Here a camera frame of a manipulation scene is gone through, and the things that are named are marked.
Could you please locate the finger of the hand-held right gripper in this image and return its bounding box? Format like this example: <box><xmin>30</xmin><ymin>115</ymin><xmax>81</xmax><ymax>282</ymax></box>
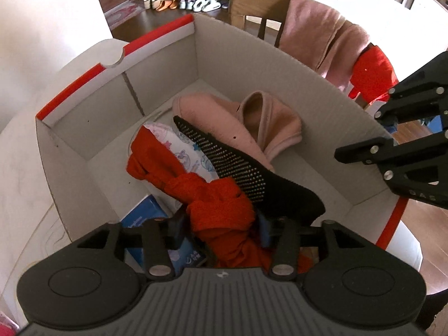
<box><xmin>374</xmin><ymin>50</ymin><xmax>448</xmax><ymax>132</ymax></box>
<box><xmin>334</xmin><ymin>129</ymin><xmax>448</xmax><ymax>211</ymax></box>

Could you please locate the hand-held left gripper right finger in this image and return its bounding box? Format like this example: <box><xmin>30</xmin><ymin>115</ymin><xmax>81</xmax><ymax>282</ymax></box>
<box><xmin>259</xmin><ymin>216</ymin><xmax>353</xmax><ymax>281</ymax></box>

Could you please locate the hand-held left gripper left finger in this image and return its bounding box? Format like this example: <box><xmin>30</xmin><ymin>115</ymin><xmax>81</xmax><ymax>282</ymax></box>
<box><xmin>74</xmin><ymin>213</ymin><xmax>187</xmax><ymax>281</ymax></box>

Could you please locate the blue printed packet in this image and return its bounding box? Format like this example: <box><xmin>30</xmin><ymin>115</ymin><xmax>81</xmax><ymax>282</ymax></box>
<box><xmin>120</xmin><ymin>194</ymin><xmax>208</xmax><ymax>278</ymax></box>

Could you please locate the red cloth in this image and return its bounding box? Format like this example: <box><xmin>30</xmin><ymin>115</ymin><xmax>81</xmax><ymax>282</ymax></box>
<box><xmin>125</xmin><ymin>125</ymin><xmax>313</xmax><ymax>274</ymax></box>

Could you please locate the black grip sock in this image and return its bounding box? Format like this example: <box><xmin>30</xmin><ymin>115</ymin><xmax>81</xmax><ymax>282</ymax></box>
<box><xmin>173</xmin><ymin>115</ymin><xmax>326</xmax><ymax>227</ymax></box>

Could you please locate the printed face mask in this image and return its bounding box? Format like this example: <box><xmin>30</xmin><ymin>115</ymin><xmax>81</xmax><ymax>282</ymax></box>
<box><xmin>129</xmin><ymin>121</ymin><xmax>220</xmax><ymax>183</ymax></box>

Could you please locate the white cardboard box red trim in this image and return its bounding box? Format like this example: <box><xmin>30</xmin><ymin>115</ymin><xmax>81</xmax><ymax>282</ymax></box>
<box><xmin>34</xmin><ymin>13</ymin><xmax>421</xmax><ymax>278</ymax></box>

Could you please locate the red garment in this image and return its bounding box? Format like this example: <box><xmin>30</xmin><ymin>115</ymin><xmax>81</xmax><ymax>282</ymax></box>
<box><xmin>347</xmin><ymin>43</ymin><xmax>400</xmax><ymax>104</ymax></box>

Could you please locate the pink garment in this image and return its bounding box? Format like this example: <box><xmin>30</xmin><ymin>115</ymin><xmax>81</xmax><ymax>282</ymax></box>
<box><xmin>279</xmin><ymin>0</ymin><xmax>372</xmax><ymax>90</ymax></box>

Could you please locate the wooden chair with garments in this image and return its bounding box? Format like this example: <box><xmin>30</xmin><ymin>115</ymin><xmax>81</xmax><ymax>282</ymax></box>
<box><xmin>229</xmin><ymin>0</ymin><xmax>397</xmax><ymax>110</ymax></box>

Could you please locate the patterned door rug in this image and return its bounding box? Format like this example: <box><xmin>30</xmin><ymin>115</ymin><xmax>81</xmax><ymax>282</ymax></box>
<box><xmin>103</xmin><ymin>0</ymin><xmax>138</xmax><ymax>29</ymax></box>

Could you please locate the row of shoes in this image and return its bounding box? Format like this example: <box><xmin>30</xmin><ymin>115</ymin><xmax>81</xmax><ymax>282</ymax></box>
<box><xmin>143</xmin><ymin>0</ymin><xmax>229</xmax><ymax>12</ymax></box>

